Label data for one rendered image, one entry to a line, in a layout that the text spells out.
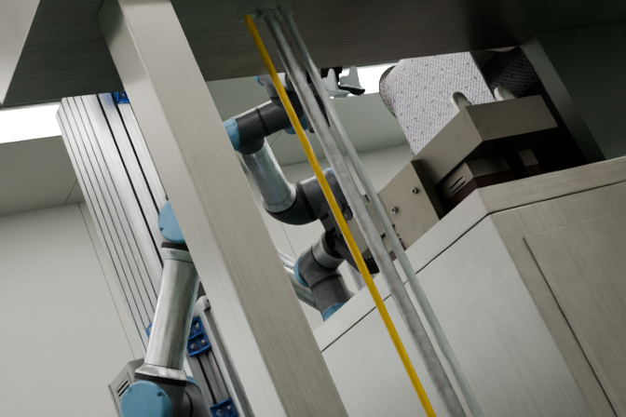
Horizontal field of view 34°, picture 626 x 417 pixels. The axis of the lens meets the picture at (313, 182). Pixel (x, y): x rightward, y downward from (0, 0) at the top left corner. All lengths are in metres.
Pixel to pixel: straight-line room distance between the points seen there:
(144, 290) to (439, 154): 1.40
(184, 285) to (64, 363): 3.10
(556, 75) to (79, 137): 1.70
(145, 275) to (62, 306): 2.72
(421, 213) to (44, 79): 0.64
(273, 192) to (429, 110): 0.83
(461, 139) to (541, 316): 0.30
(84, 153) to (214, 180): 2.03
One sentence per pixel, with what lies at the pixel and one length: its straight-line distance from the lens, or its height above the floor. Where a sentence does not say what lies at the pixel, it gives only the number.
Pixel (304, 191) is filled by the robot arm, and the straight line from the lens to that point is 2.69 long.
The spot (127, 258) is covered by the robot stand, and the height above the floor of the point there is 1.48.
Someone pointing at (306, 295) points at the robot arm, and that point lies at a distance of 2.32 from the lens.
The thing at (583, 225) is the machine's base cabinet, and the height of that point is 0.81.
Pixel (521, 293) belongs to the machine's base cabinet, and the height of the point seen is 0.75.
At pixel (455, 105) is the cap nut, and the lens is 1.53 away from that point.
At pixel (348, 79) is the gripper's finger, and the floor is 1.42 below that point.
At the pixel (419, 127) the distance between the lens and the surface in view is 1.87.
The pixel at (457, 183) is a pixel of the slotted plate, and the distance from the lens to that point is 1.54.
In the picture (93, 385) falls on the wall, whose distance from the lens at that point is 5.34.
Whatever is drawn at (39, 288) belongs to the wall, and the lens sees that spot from 5.47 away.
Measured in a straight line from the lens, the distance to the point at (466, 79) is 1.77.
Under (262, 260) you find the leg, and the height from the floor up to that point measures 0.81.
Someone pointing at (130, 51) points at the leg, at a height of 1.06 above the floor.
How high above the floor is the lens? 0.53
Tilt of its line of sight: 19 degrees up
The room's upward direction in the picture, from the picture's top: 24 degrees counter-clockwise
